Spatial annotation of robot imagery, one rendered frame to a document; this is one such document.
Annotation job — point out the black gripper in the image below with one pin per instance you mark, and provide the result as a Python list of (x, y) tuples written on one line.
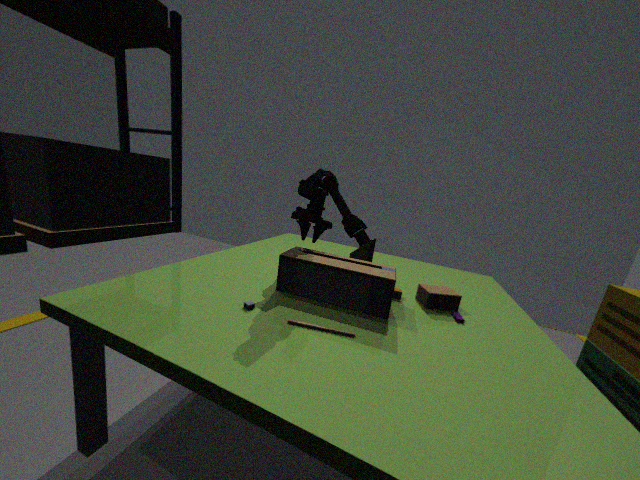
[(314, 215)]

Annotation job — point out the purple flat bar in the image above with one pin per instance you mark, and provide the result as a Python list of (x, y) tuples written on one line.
[(457, 317)]

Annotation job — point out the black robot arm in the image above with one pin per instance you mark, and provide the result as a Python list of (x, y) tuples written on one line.
[(310, 190)]

